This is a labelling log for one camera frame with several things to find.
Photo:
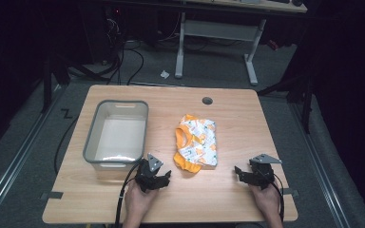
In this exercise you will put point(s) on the black computer tower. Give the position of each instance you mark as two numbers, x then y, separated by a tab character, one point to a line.
106	31

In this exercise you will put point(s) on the black metal stand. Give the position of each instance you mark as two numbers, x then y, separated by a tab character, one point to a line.
297	91
49	82

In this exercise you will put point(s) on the person's left hand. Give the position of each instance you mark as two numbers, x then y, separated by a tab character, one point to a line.
138	201

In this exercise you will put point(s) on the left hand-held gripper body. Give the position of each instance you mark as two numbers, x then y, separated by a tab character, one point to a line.
149	172

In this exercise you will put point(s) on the person's right hand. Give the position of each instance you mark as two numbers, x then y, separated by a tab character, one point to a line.
267	199

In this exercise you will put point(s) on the crumpled white paper scrap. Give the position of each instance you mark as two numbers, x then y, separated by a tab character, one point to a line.
164	74

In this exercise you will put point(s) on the metal floor rail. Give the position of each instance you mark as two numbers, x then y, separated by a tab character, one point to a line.
320	167
15	158

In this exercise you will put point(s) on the orange white patterned garment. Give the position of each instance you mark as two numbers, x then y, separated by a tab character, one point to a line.
198	142

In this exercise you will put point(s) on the grey tape strip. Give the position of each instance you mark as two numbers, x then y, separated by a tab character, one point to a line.
291	192
52	195

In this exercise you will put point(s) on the white plastic bin grey rim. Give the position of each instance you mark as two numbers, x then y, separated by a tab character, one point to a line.
119	136

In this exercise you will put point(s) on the white metal desk frame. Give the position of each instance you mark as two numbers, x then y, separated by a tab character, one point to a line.
218	30

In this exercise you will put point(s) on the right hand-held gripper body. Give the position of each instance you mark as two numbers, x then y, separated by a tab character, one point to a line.
262	172

